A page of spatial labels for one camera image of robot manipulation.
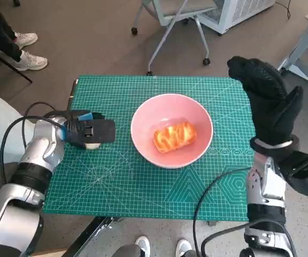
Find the black metal table rail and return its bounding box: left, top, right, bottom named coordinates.
left=65, top=216, right=124, bottom=257

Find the pink bowl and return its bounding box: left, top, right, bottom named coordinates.
left=130, top=93, right=214, bottom=169

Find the orange toy bread loaf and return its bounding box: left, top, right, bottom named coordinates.
left=153, top=120, right=198, bottom=154

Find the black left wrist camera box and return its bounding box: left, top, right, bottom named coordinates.
left=62, top=119, right=116, bottom=147

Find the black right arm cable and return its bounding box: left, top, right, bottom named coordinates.
left=192, top=165, right=252, bottom=257

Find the black stand leg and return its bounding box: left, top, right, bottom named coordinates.
left=0, top=37, right=34, bottom=84

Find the green cutting mat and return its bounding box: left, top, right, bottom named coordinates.
left=41, top=75, right=255, bottom=222

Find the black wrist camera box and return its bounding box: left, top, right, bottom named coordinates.
left=62, top=119, right=116, bottom=147
left=276, top=150, right=308, bottom=199

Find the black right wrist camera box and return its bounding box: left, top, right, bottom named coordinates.
left=276, top=150, right=308, bottom=199

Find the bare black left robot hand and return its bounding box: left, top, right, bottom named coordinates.
left=62, top=109, right=107, bottom=123

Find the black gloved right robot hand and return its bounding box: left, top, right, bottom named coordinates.
left=227, top=55, right=304, bottom=146

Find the white perforated appliance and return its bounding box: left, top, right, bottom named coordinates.
left=198, top=0, right=276, bottom=35

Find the grey chair on casters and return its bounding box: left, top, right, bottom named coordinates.
left=130, top=0, right=224, bottom=76

